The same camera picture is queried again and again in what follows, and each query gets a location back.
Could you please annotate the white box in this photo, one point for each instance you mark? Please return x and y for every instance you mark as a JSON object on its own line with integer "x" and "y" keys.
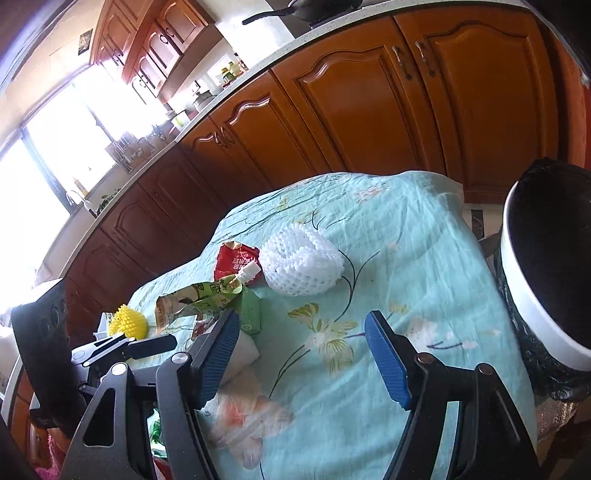
{"x": 244, "y": 354}

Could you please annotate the white trash bin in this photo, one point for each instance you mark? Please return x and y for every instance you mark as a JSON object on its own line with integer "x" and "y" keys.
{"x": 540, "y": 295}

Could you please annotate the knife and utensil rack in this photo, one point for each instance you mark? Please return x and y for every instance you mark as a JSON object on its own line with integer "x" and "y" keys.
{"x": 127, "y": 152}

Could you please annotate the white foam fruit net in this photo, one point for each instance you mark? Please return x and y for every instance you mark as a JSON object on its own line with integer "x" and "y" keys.
{"x": 299, "y": 261}

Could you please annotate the floral light-blue tablecloth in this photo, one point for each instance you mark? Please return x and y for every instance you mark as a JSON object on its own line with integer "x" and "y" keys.
{"x": 314, "y": 405}

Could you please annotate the upper wooden wall cabinets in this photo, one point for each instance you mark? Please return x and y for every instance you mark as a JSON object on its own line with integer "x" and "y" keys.
{"x": 158, "y": 43}

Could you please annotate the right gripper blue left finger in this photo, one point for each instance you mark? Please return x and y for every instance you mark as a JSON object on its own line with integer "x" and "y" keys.
{"x": 210, "y": 355}

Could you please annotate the yellow spiky ball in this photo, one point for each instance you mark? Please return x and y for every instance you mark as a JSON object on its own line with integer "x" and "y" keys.
{"x": 131, "y": 323}

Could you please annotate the black wok pan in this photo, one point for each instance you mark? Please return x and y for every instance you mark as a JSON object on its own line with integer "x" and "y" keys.
{"x": 310, "y": 11}

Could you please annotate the kitchen window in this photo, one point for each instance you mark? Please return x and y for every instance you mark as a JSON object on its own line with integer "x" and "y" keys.
{"x": 64, "y": 159}

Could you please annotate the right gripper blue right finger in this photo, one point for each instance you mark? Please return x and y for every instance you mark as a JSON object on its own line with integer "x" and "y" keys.
{"x": 394, "y": 356}

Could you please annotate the condiment bottles on counter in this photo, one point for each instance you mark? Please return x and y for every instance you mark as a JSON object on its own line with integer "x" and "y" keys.
{"x": 233, "y": 71}

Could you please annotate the lower wooden kitchen cabinets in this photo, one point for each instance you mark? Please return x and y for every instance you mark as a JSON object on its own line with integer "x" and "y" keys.
{"x": 475, "y": 90}

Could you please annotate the green juice pouch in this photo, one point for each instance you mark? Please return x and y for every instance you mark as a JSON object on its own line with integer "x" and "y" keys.
{"x": 204, "y": 299}

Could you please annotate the black trash bag liner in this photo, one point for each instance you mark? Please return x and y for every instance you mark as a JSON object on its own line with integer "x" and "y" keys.
{"x": 545, "y": 239}

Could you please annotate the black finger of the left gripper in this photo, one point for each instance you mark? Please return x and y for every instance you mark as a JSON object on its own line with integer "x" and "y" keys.
{"x": 119, "y": 348}

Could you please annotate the red snack wrapper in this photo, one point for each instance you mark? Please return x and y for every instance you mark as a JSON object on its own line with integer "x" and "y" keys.
{"x": 231, "y": 257}

